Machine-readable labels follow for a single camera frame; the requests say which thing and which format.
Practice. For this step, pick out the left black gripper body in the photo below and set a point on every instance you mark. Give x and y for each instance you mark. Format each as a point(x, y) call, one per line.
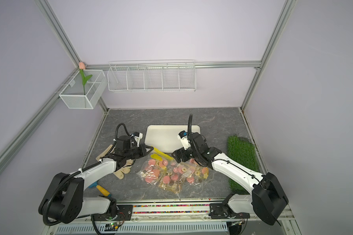
point(135, 152)

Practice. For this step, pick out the white rectangular tray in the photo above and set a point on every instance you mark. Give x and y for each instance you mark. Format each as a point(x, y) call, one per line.
point(164, 137)

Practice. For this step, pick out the cookie ziploc bag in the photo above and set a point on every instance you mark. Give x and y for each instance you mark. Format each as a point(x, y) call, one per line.
point(155, 167)
point(196, 174)
point(175, 176)

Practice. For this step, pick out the white mesh wall box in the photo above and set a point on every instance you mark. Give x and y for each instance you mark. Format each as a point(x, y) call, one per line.
point(72, 94)

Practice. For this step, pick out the beige work glove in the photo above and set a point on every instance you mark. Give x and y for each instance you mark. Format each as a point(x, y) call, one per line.
point(123, 170)

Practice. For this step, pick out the green artificial grass mat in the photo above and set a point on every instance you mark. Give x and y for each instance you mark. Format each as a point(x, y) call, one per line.
point(242, 151)

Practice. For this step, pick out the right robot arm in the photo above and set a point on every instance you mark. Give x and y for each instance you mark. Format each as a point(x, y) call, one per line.
point(267, 197)

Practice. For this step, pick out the blue yellow garden rake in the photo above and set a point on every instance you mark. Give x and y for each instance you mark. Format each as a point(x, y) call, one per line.
point(102, 190)

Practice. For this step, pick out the pink artificial tulip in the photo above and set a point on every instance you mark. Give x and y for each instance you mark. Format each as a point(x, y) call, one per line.
point(84, 78)

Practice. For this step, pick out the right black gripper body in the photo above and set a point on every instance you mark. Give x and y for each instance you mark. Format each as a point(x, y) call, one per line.
point(185, 154)

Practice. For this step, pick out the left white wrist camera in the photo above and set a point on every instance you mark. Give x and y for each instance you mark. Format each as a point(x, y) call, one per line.
point(137, 137)

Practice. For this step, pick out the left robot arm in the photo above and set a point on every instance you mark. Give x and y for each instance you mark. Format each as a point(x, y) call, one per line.
point(64, 200)

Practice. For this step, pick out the white wire wall basket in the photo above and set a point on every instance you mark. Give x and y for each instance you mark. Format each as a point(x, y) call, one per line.
point(152, 75)

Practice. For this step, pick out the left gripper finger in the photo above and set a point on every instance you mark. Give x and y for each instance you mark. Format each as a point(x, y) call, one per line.
point(143, 154)
point(148, 149)

